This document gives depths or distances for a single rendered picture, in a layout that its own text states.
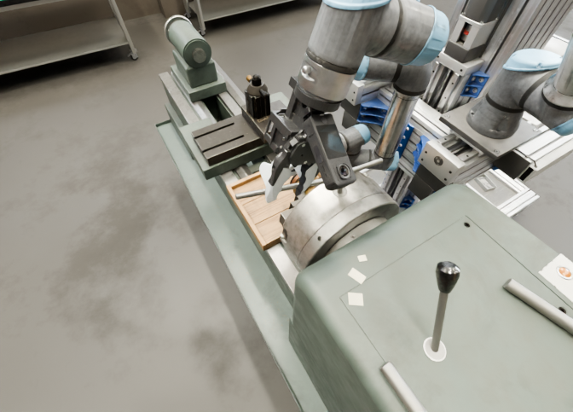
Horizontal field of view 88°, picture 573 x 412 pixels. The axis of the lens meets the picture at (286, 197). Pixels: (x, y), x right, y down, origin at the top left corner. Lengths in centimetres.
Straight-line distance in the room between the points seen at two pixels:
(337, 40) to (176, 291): 180
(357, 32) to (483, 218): 51
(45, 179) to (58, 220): 47
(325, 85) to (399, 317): 41
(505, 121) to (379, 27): 77
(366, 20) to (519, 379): 57
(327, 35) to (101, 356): 194
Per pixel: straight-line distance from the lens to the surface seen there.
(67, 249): 248
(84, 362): 211
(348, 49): 40
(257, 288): 134
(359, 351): 56
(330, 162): 43
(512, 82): 107
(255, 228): 104
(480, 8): 121
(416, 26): 46
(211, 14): 439
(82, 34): 437
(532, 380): 67
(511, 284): 69
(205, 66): 163
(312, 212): 71
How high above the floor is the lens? 180
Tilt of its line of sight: 54 degrees down
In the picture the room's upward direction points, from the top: straight up
